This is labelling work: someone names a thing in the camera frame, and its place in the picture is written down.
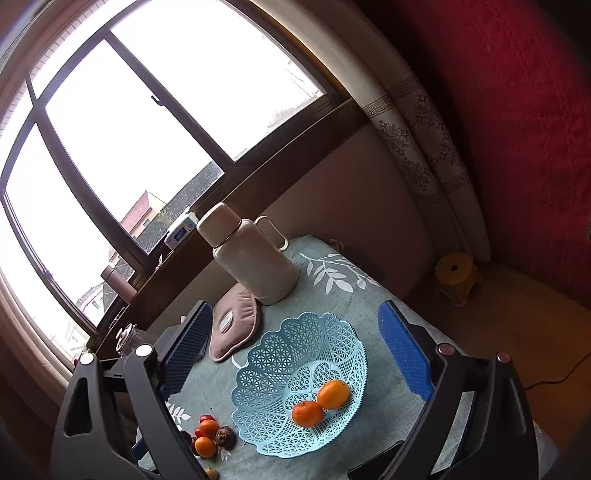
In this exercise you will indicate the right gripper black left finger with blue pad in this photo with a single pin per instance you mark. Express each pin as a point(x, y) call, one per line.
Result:
point(89, 441)

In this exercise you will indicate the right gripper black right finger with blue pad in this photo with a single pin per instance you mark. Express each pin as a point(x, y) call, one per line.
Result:
point(475, 422)

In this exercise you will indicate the dark brown passion fruit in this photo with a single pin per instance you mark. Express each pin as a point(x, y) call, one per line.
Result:
point(225, 438)

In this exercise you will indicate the tan longan fruit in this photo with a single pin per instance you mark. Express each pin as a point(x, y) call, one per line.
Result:
point(212, 474)

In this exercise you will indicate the orange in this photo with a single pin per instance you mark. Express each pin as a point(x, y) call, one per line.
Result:
point(208, 428)
point(205, 447)
point(333, 394)
point(307, 414)

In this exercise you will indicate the small dark brown fruit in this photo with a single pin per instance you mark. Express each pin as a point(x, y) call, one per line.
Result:
point(187, 439)

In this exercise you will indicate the pink tumbler on sill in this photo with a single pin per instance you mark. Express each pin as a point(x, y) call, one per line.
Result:
point(118, 284)

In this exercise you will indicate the pink heating pad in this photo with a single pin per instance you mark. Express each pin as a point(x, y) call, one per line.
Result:
point(234, 323)

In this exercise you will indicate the light blue plastic fruit basket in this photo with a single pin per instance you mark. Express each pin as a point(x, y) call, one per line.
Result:
point(289, 366)

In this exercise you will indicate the white blue box on sill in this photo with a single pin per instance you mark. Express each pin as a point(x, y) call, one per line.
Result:
point(180, 229)

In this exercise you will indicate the cream thermos flask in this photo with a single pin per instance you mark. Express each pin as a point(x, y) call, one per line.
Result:
point(244, 251)

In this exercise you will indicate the yellow plastic stool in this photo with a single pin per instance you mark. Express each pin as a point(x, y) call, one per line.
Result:
point(457, 275)

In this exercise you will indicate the patterned beige curtain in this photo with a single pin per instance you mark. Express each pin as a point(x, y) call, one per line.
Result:
point(407, 120)

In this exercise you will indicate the glass kettle white handle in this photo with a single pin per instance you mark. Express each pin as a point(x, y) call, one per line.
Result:
point(128, 339)

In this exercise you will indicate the dark window frame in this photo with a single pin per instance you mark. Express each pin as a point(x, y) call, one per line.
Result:
point(134, 112)

